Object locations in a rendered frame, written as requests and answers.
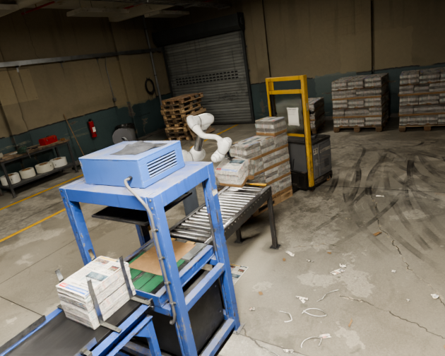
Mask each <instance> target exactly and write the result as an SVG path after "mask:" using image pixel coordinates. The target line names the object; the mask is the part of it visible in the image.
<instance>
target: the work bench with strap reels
mask: <svg viewBox="0 0 445 356"><path fill-rule="evenodd" d="M69 141H70V139H65V140H64V141H61V140H60V139H57V136H55V135H51V136H47V137H46V136H45V138H41V139H39V143H40V144H37V145H35V146H30V147H29V148H30V149H28V150H29V154H28V153H23V154H16V153H17V151H14V152H12V153H7V154H5V155H3V157H1V158H2V160H0V165H1V167H2V170H3V171H4V176H1V177H0V180H1V184H0V196H3V194H2V191H1V188H3V189H10V190H11V193H12V196H13V198H16V197H17V196H16V194H15V192H14V190H13V189H14V188H16V187H18V186H21V185H24V184H27V183H29V182H32V181H34V180H36V179H39V178H42V177H45V176H47V175H49V174H52V173H55V172H58V171H60V170H62V172H65V171H64V169H66V168H67V167H70V166H74V169H75V171H76V173H77V172H78V169H77V167H76V162H75V160H74V157H73V153H72V150H71V147H70V143H69ZM64 144H67V146H68V149H69V152H70V156H71V159H72V162H67V161H66V157H60V155H59V151H58V148H57V147H58V146H62V145H64ZM32 147H33V148H34V147H37V148H36V149H32ZM51 148H55V151H56V153H57V158H54V159H51V160H50V161H49V162H43V163H40V164H37V165H36V166H35V169H36V172H35V170H34V168H33V167H29V168H25V169H23V170H20V171H19V173H20V176H19V174H18V173H17V172H14V173H10V174H8V173H7V171H6V168H5V166H4V164H5V163H7V162H11V161H14V160H17V159H21V158H24V157H27V156H29V155H33V154H36V153H40V152H42V151H45V150H49V149H51ZM31 149H32V150H31Z"/></svg>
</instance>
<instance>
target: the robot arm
mask: <svg viewBox="0 0 445 356"><path fill-rule="evenodd" d="M186 122H187V124H188V126H189V127H190V129H191V130H192V131H193V132H195V133H196V134H197V135H196V141H195V144H194V146H193V147H192V149H191V150H190V151H189V152H187V151H186V150H182V155H183V158H184V161H192V162H199V161H201V160H203V159H204V158H205V156H206V152H205V150H204V149H203V148H202V147H203V142H204V139H212V140H216V141H217V142H218V143H217V144H218V149H217V150H216V151H215V152H214V154H212V156H211V160H212V161H213V162H220V161H222V160H224V159H225V158H226V160H232V159H233V158H235V157H231V156H230V147H231V146H233V145H234V143H232V140H231V138H228V137H226V138H221V137H220V136H219V135H215V134H209V133H206V130H207V128H208V127H209V126H210V125H211V124H212V123H213V122H214V116H213V115H212V114H209V113H204V114H200V115H197V116H192V115H189V116H188V117H187V118H186Z"/></svg>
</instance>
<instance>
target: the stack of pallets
mask: <svg viewBox="0 0 445 356"><path fill-rule="evenodd" d="M195 95H198V97H196V96H195ZM188 97H189V98H188ZM195 97H196V98H195ZM202 97H203V93H192V94H184V95H180V96H176V97H172V98H169V99H166V100H161V101H162V105H161V106H160V107H161V110H160V112H161V115H162V116H163V118H164V121H165V124H166V126H167V128H165V132H166V135H167V137H168V139H169V141H172V140H174V139H177V141H181V140H183V139H186V140H187V141H189V140H191V139H192V137H191V134H190V131H189V130H188V128H187V125H186V122H185V121H184V118H183V117H184V116H186V115H188V114H191V113H193V112H196V110H195V109H198V110H200V109H203V106H201V104H200V102H201V98H202ZM187 98H188V99H187ZM193 100H196V101H197V102H194V101H193ZM169 101H170V102H169ZM167 102H168V103H167ZM185 102H187V103H185ZM193 105H196V107H193ZM168 106H169V107H168ZM166 107H167V108H166ZM169 116H170V117H169ZM170 120H171V121H170ZM171 124H172V125H171ZM170 129H171V130H170Z"/></svg>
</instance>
